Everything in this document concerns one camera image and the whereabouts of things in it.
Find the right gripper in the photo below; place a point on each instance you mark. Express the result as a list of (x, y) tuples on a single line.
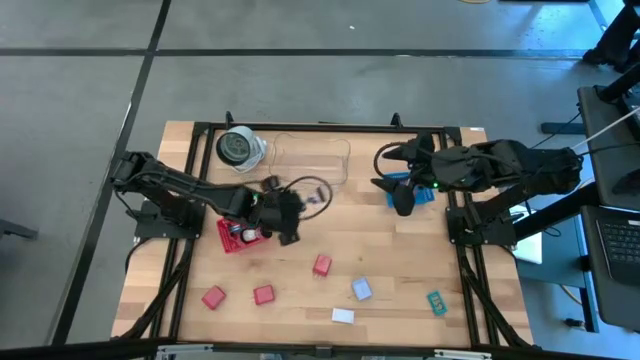
[(417, 180)]

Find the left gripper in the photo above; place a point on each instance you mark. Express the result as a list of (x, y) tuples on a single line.
[(275, 212)]

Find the red power adapter cube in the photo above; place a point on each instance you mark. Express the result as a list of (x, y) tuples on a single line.
[(322, 265), (263, 294), (213, 297)]

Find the white sand hourglass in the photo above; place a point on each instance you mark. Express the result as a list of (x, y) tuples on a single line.
[(248, 235)]

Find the blue sand hourglass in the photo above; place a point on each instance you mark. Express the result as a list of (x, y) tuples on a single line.
[(234, 229)]

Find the white power adapter cube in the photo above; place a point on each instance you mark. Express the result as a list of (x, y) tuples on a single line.
[(361, 288)]

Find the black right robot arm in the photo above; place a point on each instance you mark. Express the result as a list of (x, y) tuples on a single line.
[(525, 165)]

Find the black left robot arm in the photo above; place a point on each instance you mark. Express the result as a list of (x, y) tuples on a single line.
[(175, 185)]

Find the blue plastic basket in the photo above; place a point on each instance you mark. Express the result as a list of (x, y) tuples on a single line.
[(424, 196)]

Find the red plastic basket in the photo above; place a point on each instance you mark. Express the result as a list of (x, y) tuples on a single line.
[(227, 242)]

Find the clear plastic bin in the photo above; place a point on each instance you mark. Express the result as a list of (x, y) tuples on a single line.
[(345, 165)]

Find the white flat card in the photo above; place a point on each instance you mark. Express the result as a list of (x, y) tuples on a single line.
[(343, 315)]

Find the small teal rectangular item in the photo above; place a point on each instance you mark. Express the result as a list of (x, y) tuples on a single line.
[(437, 303)]

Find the white sheet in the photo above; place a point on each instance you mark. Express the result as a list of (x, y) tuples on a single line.
[(532, 250)]

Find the black diagonal desk leg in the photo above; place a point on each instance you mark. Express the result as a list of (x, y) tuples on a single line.
[(555, 212)]

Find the black desk foot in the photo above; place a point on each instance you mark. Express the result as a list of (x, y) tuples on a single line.
[(560, 128)]

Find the black side desk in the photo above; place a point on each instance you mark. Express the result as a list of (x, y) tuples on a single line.
[(600, 150)]

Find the white rod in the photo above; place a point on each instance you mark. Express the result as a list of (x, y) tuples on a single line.
[(605, 129)]

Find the black laptop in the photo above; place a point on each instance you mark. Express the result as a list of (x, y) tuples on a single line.
[(620, 245)]

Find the black front crossbar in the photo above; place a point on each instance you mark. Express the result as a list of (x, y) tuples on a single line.
[(100, 350)]

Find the person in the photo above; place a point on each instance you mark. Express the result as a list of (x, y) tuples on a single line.
[(615, 40)]

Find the grey furniture foot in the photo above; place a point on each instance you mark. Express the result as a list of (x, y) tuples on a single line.
[(15, 229)]

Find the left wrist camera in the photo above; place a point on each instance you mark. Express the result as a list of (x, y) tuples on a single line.
[(272, 182)]

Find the black aluminium table frame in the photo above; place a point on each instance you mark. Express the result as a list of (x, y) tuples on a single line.
[(350, 128)]

